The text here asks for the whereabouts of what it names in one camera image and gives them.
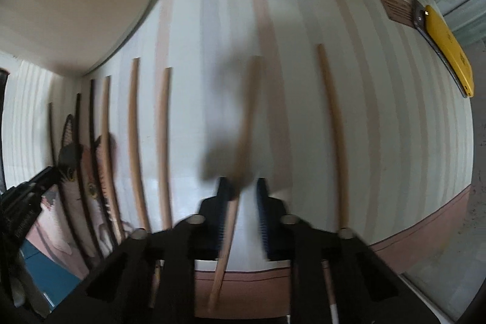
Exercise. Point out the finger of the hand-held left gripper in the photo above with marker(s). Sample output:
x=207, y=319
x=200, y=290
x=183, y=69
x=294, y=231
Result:
x=47, y=176

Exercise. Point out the black chopstick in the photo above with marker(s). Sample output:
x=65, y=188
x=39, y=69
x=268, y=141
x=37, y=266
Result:
x=78, y=141
x=52, y=134
x=92, y=141

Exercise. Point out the brown card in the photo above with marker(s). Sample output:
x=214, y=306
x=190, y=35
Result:
x=396, y=9

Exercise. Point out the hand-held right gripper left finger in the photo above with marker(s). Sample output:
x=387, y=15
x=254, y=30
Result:
x=224, y=212

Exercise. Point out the wooden chopstick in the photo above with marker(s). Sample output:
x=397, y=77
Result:
x=108, y=157
x=222, y=271
x=133, y=141
x=165, y=157
x=334, y=119

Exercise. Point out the cat print mat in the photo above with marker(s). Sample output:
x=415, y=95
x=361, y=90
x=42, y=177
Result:
x=85, y=172

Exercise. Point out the beige chopstick holder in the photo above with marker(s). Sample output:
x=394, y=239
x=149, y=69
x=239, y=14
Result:
x=76, y=5

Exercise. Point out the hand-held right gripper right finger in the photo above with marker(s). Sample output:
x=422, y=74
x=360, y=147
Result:
x=262, y=217

